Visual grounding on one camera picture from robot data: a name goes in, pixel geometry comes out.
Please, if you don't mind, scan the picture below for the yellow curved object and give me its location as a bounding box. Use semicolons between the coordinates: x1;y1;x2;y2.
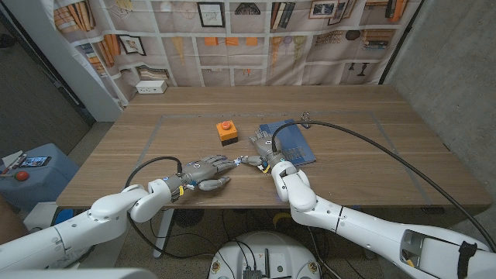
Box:
272;211;294;229

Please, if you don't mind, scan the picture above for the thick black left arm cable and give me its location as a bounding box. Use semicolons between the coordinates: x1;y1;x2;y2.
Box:
124;156;213;260

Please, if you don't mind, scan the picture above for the white power strip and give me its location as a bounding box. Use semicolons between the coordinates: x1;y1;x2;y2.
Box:
135;79;168;95

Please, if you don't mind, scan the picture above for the white table leg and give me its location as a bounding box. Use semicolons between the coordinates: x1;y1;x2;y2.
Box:
153;208;175;259

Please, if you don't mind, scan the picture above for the white paper sheet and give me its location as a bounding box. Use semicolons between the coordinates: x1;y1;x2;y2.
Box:
1;150;24;168

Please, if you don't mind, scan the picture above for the blue notebook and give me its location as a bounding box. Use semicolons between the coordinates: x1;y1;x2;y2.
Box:
258;119;318;167

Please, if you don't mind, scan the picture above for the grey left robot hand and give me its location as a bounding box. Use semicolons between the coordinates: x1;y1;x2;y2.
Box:
180;154;238;192

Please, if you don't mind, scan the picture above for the white robot torso edge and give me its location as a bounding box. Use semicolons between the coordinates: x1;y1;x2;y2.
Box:
0;267;158;279

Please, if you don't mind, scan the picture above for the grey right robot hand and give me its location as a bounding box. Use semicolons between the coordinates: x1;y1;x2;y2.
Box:
239;129;288;174

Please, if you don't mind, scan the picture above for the smartphone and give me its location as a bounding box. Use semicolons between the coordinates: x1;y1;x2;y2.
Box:
19;155;52;168

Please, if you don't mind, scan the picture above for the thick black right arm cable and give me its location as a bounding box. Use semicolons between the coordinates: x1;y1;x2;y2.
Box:
270;119;496;253

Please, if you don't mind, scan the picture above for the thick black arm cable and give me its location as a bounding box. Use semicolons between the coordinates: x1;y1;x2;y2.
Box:
124;156;213;260
270;119;496;253

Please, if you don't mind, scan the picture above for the white platform with blue pads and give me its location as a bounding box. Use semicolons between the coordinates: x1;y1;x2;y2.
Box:
21;201;92;229

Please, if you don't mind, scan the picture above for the printed bookshelf backdrop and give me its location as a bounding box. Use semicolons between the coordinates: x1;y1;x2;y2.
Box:
52;0;423;113

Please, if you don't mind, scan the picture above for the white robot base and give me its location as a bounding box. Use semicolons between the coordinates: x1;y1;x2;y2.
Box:
208;231;322;279

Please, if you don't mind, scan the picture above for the black round fan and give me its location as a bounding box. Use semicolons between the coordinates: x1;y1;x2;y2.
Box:
173;208;205;229

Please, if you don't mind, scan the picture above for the orange emergency button box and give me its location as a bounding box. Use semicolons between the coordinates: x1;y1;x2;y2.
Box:
215;119;239;146

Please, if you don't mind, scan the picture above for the black backdrop stand pole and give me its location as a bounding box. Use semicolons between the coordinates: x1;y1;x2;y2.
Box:
378;0;425;85

